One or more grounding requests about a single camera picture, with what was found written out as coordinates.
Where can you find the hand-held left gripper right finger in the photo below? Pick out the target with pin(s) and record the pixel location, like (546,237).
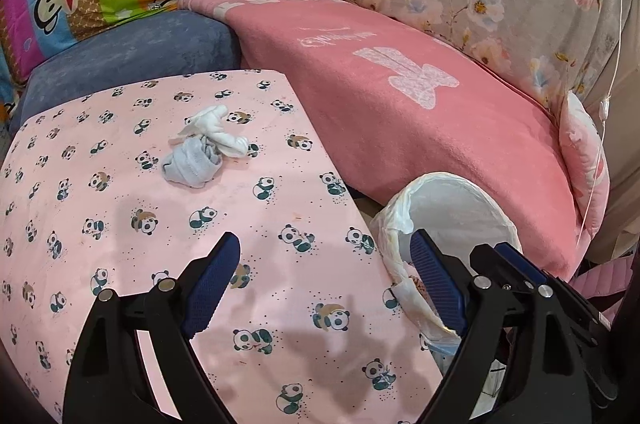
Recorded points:
(440,284)

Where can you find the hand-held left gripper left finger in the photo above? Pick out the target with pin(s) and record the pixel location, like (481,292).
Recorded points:
(210,289)

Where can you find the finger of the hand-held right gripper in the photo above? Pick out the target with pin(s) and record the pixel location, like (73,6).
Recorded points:
(500,269)
(522,261)

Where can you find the white lined waste bin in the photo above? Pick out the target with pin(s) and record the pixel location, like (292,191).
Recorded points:
(450,209)

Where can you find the light grey-blue sock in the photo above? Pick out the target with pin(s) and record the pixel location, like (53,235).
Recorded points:
(192,164)

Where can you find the white sock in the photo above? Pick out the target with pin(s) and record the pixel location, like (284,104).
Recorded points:
(215,127)

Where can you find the pink quilted cloth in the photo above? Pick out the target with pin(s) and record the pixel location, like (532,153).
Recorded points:
(607,279)

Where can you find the pink panda print cloth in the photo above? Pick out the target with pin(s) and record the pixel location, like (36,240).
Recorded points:
(150,214)

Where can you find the pink white pillow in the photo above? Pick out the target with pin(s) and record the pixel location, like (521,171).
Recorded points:
(582,154)

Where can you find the pink fleece blanket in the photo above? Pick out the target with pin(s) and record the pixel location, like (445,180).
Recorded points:
(375,114)

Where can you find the blue velvet sofa cushion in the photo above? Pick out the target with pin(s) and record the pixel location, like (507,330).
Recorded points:
(135,49)

